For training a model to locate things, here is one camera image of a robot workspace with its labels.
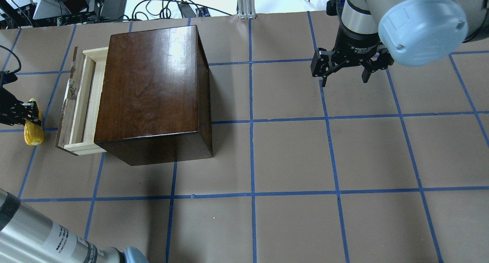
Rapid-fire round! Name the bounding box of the black gripper, working arm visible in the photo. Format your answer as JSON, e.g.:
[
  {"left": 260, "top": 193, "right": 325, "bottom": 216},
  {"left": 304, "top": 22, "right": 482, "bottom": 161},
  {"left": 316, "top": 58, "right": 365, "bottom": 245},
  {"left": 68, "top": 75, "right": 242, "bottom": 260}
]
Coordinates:
[{"left": 0, "top": 89, "right": 42, "bottom": 127}]

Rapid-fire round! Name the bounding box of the black gripper, idle arm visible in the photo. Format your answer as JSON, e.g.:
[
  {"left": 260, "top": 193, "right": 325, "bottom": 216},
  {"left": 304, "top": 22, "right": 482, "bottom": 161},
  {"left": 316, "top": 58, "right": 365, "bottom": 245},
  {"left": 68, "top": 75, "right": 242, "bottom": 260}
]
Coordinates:
[{"left": 310, "top": 28, "right": 394, "bottom": 87}]

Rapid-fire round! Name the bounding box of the yellow corn cob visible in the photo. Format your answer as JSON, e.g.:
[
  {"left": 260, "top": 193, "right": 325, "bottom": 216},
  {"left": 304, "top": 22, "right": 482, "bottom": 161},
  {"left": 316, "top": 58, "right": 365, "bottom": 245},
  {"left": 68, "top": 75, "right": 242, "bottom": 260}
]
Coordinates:
[{"left": 23, "top": 98, "right": 44, "bottom": 146}]

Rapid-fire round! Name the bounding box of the light wooden drawer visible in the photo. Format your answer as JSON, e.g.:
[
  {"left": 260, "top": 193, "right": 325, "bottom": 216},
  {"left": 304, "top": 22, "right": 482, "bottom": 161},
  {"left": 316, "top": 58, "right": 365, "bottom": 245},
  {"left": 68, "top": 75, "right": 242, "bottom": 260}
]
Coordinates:
[{"left": 55, "top": 47, "right": 108, "bottom": 156}]

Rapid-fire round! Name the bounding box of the dark wooden drawer cabinet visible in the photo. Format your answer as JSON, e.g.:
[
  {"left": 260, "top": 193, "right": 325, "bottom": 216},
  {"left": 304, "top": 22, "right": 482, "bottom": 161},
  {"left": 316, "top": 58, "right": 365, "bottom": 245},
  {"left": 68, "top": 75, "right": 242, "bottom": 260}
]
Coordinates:
[{"left": 93, "top": 25, "right": 213, "bottom": 166}]

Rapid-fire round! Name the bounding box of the grey robot arm, image right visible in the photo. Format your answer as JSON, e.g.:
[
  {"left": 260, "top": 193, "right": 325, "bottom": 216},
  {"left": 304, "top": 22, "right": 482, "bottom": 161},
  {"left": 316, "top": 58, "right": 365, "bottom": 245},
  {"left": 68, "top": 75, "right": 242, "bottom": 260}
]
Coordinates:
[{"left": 0, "top": 88, "right": 148, "bottom": 263}]

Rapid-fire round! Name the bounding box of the grey angled device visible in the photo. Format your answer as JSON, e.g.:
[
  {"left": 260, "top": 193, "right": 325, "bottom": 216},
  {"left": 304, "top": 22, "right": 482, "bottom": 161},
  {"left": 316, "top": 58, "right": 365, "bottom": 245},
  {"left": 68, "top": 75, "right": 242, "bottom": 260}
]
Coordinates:
[{"left": 33, "top": 0, "right": 71, "bottom": 20}]

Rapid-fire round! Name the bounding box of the black power adapter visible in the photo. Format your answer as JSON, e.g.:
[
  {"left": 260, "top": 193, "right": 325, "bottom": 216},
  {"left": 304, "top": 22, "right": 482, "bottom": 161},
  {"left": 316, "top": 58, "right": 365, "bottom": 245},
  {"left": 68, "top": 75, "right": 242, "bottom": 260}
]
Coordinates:
[{"left": 100, "top": 0, "right": 127, "bottom": 21}]

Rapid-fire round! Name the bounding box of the black braided cable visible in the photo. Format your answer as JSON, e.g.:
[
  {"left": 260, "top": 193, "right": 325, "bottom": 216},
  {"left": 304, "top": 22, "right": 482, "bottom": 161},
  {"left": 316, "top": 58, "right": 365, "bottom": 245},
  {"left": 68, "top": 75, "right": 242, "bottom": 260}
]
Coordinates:
[{"left": 0, "top": 45, "right": 21, "bottom": 76}]

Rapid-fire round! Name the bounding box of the aluminium frame post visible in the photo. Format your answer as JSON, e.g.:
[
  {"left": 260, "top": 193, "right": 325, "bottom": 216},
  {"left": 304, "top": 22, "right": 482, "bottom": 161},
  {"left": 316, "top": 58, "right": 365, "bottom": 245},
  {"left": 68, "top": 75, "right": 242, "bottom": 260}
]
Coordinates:
[{"left": 237, "top": 0, "right": 256, "bottom": 19}]

